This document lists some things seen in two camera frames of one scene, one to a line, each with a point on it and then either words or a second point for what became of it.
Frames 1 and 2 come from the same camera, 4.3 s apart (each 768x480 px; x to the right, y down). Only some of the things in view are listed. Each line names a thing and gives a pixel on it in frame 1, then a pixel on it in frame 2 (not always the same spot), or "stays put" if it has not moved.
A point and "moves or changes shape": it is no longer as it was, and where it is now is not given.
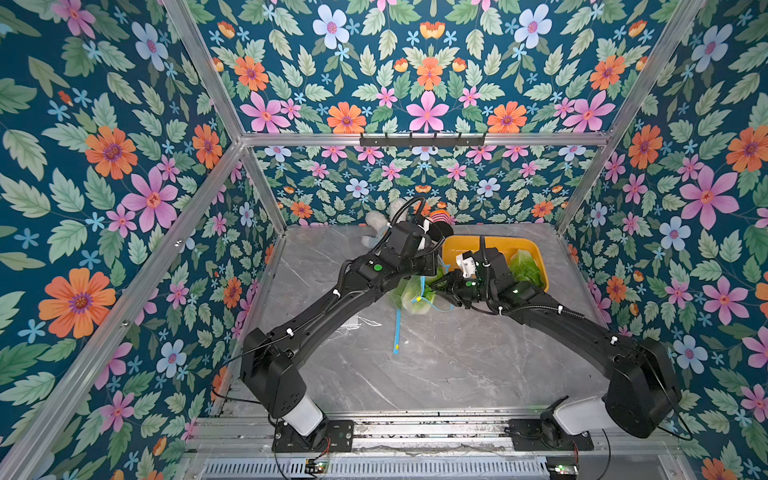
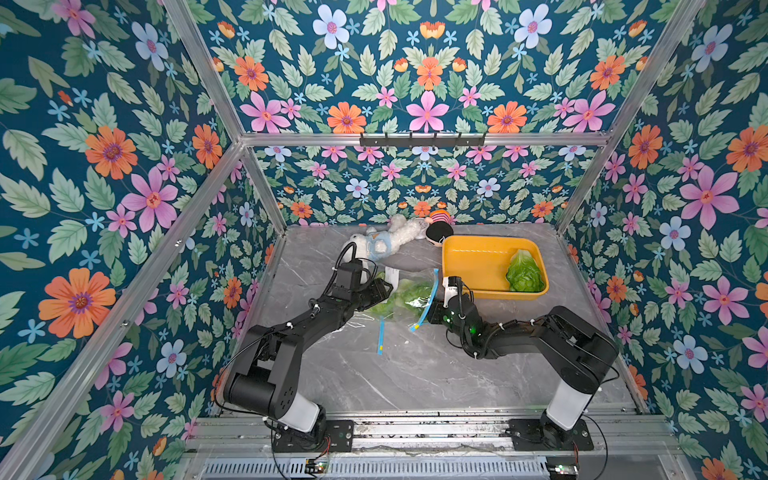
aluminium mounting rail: [428, 439] stays put
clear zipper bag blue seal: [415, 293] moves or changes shape
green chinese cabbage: [416, 293] moves or changes shape
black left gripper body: [417, 264] → [365, 297]
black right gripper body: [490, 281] → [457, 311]
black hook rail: [421, 142] stays put
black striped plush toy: [439, 226] stays put
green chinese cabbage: [524, 268] stays put
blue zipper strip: [397, 343] → [381, 341]
